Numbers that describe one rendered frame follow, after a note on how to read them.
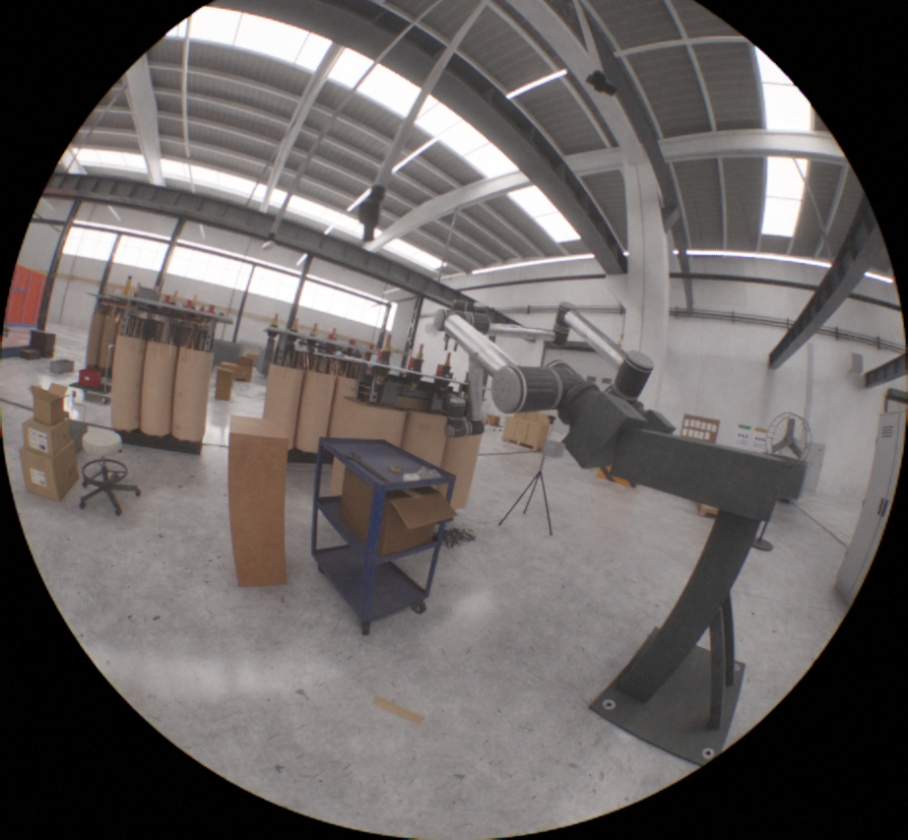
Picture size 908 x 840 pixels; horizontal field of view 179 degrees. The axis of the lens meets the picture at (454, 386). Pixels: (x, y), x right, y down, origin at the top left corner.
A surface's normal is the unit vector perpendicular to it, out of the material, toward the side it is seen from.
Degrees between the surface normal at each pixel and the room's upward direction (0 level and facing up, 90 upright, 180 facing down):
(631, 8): 174
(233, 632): 0
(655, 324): 90
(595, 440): 90
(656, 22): 174
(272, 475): 90
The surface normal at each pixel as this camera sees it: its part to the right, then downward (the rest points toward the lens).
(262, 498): 0.66, 0.14
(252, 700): 0.20, -0.98
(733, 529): -0.81, -0.17
